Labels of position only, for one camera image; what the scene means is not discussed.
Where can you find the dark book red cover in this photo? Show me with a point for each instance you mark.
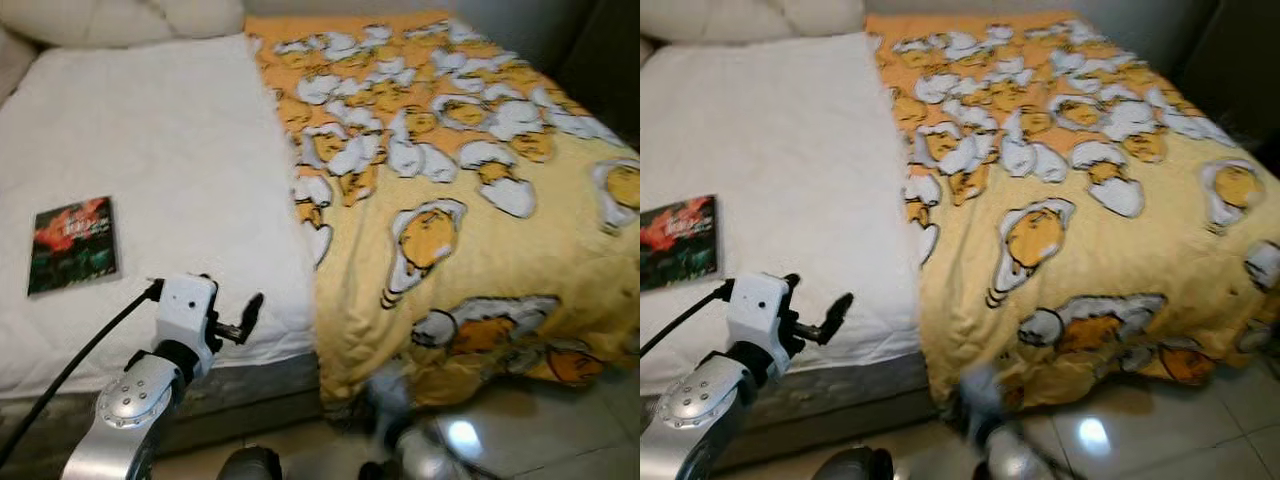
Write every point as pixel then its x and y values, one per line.
pixel 680 240
pixel 75 245

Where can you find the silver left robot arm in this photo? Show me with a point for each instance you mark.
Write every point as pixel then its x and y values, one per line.
pixel 130 400
pixel 700 400

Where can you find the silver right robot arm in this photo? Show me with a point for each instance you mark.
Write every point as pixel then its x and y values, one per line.
pixel 1010 465
pixel 420 465

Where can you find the white mattress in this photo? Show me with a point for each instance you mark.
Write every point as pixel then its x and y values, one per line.
pixel 780 150
pixel 170 160

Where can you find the black robot leg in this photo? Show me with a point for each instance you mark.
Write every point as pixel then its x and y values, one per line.
pixel 250 465
pixel 855 465

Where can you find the orange yellow cartoon blanket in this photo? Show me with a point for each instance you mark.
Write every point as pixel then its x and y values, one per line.
pixel 1100 250
pixel 500 250

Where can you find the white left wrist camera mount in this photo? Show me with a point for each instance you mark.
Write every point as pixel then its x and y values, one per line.
pixel 185 310
pixel 757 310

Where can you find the grey bed frame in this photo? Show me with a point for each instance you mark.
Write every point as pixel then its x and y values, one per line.
pixel 860 385
pixel 260 385

